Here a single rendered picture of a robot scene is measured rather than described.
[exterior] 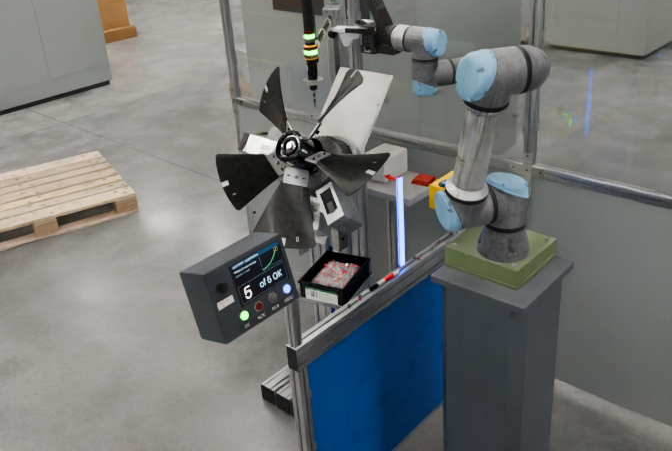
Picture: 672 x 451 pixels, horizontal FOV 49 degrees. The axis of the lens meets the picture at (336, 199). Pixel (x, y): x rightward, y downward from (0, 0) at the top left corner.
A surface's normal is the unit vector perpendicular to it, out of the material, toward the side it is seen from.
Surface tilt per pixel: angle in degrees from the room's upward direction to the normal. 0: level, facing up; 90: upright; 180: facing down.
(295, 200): 51
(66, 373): 0
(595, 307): 90
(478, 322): 90
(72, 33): 90
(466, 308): 90
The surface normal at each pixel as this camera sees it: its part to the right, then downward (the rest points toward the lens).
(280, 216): 0.05, -0.24
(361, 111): -0.55, -0.30
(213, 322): -0.66, 0.36
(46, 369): -0.06, -0.90
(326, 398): 0.75, 0.24
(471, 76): -0.93, 0.07
